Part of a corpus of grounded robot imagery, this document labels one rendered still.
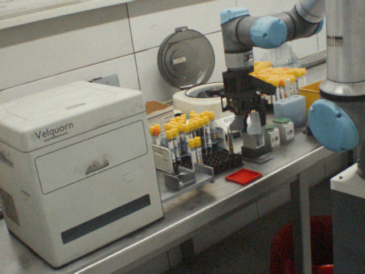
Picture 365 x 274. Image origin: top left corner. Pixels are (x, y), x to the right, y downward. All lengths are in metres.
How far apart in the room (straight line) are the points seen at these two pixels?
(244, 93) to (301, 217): 0.42
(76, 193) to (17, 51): 0.70
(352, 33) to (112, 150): 0.52
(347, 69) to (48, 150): 0.59
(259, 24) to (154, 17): 0.72
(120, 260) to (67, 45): 0.83
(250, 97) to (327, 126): 0.34
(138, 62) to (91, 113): 0.85
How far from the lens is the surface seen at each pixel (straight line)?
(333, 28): 1.04
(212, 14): 2.07
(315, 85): 1.81
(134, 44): 1.85
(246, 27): 1.27
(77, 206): 1.06
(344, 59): 1.04
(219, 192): 1.29
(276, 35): 1.24
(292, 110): 1.62
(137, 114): 1.09
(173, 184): 1.24
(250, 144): 1.43
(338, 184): 1.24
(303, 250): 1.61
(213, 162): 1.41
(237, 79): 1.35
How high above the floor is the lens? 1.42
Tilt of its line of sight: 19 degrees down
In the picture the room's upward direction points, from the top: 8 degrees counter-clockwise
